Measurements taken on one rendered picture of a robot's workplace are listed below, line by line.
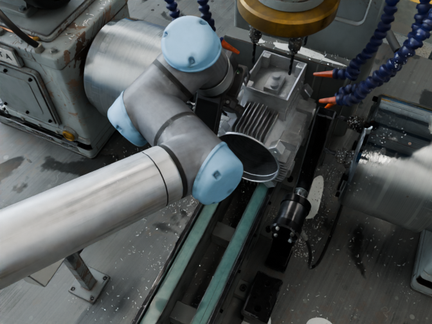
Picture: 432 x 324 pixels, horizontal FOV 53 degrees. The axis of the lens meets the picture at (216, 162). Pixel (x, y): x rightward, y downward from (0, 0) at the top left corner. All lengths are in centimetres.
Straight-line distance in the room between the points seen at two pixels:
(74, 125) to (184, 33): 63
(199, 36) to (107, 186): 23
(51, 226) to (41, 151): 86
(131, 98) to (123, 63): 36
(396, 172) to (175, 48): 47
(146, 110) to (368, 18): 60
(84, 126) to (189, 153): 66
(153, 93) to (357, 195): 47
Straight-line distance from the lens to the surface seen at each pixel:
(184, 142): 54
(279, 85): 93
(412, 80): 154
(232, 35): 102
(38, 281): 82
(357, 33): 106
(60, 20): 107
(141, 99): 60
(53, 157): 129
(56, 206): 48
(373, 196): 88
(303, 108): 97
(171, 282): 92
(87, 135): 118
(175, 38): 60
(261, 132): 89
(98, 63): 100
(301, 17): 76
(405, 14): 328
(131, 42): 99
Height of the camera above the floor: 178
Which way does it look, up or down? 55 degrees down
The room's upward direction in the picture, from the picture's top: straight up
